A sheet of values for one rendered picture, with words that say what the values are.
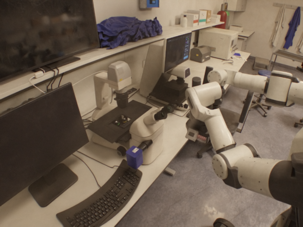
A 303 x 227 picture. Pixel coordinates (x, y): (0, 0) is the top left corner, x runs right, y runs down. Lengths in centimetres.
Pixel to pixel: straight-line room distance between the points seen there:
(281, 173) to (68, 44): 119
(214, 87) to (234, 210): 144
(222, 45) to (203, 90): 243
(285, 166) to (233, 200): 156
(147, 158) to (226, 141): 56
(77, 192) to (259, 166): 87
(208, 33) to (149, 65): 173
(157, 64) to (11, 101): 108
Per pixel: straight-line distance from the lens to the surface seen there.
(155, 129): 95
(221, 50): 305
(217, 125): 60
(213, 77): 78
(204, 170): 207
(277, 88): 74
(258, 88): 78
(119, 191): 97
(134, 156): 85
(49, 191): 110
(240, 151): 57
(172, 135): 127
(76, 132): 94
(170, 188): 187
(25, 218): 109
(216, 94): 65
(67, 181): 109
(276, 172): 42
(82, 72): 148
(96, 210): 94
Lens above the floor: 159
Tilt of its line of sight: 35 degrees down
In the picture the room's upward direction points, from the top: straight up
